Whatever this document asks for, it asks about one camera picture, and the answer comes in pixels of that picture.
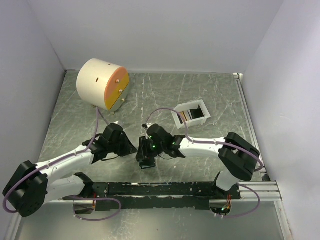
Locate round cream mini drawer cabinet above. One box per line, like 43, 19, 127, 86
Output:
76, 58, 130, 113

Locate remaining cards in tray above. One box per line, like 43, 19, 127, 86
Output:
180, 109, 199, 122

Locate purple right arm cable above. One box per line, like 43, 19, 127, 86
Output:
146, 107, 265, 220

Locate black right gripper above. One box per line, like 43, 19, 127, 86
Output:
136, 135, 166, 160

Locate white corner bracket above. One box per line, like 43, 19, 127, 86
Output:
232, 72, 244, 81

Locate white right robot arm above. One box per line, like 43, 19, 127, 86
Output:
135, 123, 260, 199

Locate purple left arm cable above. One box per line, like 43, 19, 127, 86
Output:
2, 107, 123, 222

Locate white card tray box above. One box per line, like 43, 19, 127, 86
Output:
171, 99, 211, 130

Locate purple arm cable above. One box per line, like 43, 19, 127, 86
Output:
2, 107, 123, 222
146, 107, 265, 220

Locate black card holder wallet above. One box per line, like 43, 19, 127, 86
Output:
138, 157, 156, 170

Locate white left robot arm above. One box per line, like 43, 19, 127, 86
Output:
2, 123, 138, 217

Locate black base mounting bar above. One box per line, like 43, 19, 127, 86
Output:
85, 181, 241, 210

